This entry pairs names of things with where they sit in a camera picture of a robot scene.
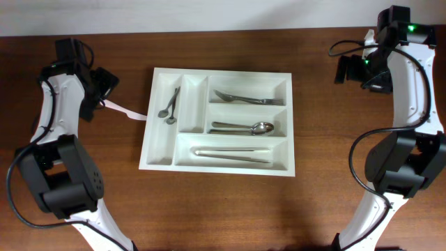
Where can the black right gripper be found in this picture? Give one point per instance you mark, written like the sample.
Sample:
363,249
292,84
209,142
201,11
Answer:
382,84

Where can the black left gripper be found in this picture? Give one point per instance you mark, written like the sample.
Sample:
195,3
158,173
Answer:
105,78

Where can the pink plastic knife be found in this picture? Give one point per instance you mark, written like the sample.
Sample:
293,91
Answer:
130,114

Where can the small steel teaspoon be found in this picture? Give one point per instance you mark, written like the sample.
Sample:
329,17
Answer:
165,112

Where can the small dark steel spoon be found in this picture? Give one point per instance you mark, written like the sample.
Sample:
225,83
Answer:
171,119

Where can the steel fork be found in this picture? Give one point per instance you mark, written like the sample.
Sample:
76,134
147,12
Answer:
274,101
231,98

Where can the steel tablespoon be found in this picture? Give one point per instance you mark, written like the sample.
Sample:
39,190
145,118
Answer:
259,126
242,132

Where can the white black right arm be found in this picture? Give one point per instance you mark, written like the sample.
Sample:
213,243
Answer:
395,58

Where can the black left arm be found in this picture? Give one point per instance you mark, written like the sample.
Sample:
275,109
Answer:
62,177

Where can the white plastic cutlery tray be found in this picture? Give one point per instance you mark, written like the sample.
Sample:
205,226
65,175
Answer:
168,147

